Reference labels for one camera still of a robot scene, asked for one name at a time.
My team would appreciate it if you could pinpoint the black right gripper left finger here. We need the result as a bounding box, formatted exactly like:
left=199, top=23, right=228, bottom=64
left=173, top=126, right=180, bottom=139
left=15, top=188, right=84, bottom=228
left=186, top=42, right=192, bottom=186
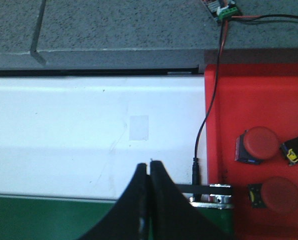
left=79, top=163, right=150, bottom=240

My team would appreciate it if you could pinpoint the red plastic bin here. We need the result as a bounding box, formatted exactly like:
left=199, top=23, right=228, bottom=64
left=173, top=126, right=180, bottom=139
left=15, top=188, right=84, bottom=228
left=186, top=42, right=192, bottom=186
left=204, top=64, right=298, bottom=240

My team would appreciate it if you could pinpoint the white conveyor side panel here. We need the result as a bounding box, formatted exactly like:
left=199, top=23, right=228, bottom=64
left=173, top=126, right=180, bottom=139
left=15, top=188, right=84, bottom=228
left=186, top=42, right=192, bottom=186
left=0, top=75, right=205, bottom=199

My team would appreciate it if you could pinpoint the small green circuit board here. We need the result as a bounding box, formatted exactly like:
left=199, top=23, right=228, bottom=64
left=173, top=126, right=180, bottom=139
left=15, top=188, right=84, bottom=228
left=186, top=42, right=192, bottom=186
left=201, top=0, right=242, bottom=26

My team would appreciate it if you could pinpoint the grey stone countertop left slab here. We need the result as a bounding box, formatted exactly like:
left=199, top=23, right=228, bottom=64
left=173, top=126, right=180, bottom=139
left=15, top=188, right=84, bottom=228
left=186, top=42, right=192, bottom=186
left=0, top=0, right=46, bottom=70

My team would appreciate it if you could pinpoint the green conveyor belt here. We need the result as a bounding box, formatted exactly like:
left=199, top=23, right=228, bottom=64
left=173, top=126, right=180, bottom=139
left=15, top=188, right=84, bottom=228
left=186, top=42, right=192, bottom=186
left=0, top=195, right=235, bottom=240

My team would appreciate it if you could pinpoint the metal conveyor pulley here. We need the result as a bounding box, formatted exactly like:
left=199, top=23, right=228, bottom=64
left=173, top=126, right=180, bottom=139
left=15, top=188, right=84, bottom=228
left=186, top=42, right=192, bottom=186
left=189, top=183, right=234, bottom=210

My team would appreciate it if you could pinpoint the red brown wire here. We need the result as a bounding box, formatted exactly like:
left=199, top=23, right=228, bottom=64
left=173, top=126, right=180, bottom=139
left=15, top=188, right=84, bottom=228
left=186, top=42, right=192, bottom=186
left=193, top=13, right=298, bottom=161

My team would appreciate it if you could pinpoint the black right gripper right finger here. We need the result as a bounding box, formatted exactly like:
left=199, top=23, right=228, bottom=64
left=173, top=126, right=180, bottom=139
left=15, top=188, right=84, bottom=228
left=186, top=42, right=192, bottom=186
left=150, top=160, right=234, bottom=240

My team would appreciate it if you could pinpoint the red mushroom push button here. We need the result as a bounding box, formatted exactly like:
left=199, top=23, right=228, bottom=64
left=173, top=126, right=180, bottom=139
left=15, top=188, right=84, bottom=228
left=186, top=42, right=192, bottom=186
left=234, top=126, right=280, bottom=165

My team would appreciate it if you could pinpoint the black barrel power plug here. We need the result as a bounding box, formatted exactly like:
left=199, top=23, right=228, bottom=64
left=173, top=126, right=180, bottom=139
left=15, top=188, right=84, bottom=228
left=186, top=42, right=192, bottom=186
left=191, top=157, right=202, bottom=202

